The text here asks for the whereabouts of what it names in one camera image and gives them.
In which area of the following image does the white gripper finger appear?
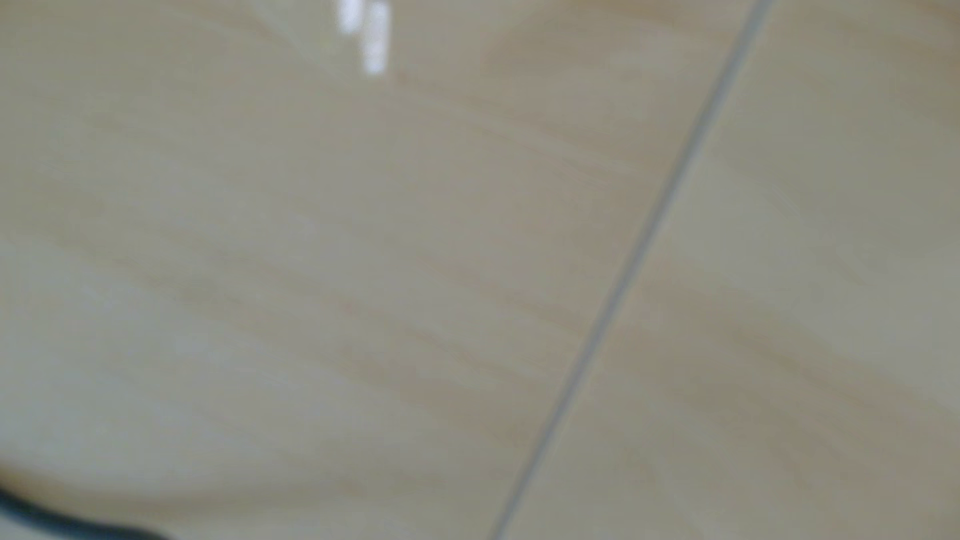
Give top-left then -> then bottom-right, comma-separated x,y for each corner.
330,0 -> 393,78

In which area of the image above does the black camera cable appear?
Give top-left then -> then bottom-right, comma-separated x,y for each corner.
0,483 -> 174,540

